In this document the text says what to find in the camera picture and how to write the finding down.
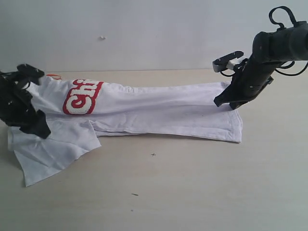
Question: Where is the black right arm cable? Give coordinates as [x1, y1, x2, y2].
[222, 6, 308, 77]

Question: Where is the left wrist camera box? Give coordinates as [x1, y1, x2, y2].
[16, 64, 45, 85]

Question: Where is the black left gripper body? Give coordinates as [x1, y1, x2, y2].
[0, 70, 37, 128]

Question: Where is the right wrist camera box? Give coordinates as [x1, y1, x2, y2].
[212, 51, 247, 73]

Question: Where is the white t-shirt red lettering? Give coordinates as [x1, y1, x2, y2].
[8, 77, 243, 186]

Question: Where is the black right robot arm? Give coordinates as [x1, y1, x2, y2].
[212, 21, 308, 110]

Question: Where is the orange neck tag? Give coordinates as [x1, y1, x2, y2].
[46, 74, 62, 80]

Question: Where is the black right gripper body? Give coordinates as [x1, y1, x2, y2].
[228, 56, 274, 103]

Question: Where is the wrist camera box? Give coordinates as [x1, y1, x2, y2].
[212, 51, 247, 73]
[16, 64, 45, 85]

